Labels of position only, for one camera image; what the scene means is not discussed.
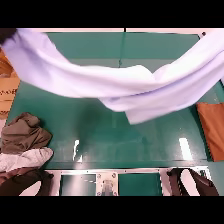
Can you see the cardboard box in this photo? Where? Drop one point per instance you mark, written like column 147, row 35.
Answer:
column 6, row 86

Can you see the white shirt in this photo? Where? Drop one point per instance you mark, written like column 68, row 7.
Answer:
column 100, row 83

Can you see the light grey garment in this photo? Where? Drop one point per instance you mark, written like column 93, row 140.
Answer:
column 23, row 158

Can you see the olive green garment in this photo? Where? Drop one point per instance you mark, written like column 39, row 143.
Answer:
column 23, row 133

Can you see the silver frame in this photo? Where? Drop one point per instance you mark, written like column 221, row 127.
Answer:
column 106, row 183

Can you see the orange garment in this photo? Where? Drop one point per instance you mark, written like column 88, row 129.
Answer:
column 213, row 126

